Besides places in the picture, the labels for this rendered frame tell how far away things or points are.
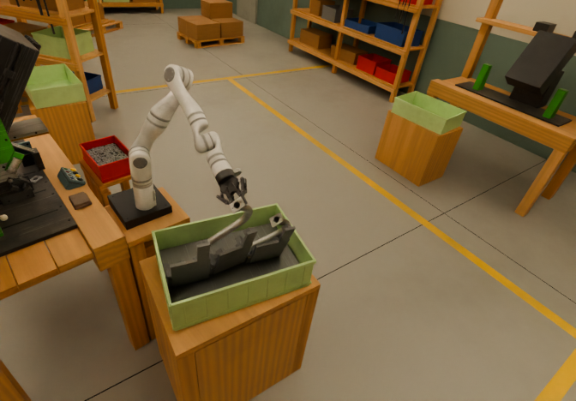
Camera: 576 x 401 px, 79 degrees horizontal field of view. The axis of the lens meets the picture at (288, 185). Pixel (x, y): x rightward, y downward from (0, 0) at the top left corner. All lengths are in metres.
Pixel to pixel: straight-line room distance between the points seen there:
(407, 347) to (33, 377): 2.19
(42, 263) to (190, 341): 0.71
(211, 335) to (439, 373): 1.56
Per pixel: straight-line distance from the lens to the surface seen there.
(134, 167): 1.72
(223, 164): 1.34
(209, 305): 1.47
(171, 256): 1.70
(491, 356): 2.85
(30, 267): 1.80
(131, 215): 1.87
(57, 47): 4.77
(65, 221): 1.93
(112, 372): 2.43
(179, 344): 1.51
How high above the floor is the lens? 2.09
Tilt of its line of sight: 36 degrees down
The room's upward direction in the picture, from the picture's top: 7 degrees clockwise
